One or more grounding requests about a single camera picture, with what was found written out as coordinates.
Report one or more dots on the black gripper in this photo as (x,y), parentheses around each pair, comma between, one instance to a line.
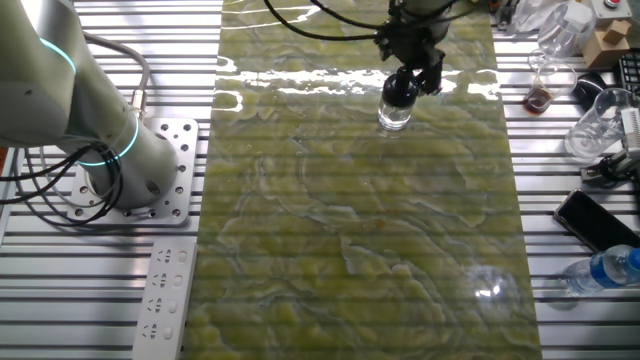
(407,45)

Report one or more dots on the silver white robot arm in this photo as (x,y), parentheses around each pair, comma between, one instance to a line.
(75,100)

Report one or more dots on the glass cup with brown liquid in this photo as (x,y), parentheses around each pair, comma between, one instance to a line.
(542,95)

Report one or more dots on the upturned clear glass cup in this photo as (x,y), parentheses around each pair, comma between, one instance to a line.
(565,30)

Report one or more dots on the green marble pattern mat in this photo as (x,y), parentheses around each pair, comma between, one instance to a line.
(350,225)

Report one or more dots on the black computer mouse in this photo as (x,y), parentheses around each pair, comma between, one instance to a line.
(590,90)

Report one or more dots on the large clear glass cup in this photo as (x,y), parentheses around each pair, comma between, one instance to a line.
(597,127)

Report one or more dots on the small cardboard box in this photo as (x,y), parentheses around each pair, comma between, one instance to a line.
(605,47)

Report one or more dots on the red emergency stop button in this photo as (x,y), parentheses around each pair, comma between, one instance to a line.
(611,4)

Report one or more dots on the black keyboard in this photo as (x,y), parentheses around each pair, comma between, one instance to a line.
(631,72)

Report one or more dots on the black smartphone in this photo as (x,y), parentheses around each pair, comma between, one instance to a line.
(595,222)

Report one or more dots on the blue capped water bottle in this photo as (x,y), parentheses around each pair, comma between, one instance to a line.
(600,270)

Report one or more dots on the white power strip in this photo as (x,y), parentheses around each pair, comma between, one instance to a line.
(162,300)

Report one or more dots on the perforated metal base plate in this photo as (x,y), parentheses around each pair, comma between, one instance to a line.
(180,150)

